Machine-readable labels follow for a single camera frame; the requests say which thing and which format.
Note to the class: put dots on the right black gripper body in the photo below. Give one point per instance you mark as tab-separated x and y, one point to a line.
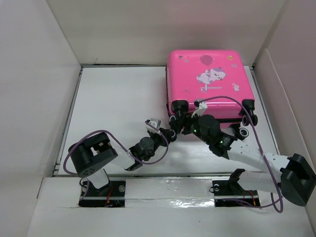
193	127

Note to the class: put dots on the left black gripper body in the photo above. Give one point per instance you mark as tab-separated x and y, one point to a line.
158	139

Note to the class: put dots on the pink hard-shell suitcase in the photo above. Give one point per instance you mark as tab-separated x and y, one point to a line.
219	78

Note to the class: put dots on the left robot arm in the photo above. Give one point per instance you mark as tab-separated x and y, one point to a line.
88	156

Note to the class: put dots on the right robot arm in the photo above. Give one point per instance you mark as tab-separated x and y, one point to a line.
291	176

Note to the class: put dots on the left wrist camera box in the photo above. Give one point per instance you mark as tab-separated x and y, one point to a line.
153	124

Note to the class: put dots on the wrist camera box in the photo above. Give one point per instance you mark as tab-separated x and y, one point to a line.
201	107
153	124

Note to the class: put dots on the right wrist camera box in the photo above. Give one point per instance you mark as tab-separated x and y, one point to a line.
201	107

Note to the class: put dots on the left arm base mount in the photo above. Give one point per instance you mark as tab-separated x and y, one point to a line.
110	196

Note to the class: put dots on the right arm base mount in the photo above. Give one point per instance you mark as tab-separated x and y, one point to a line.
228	195

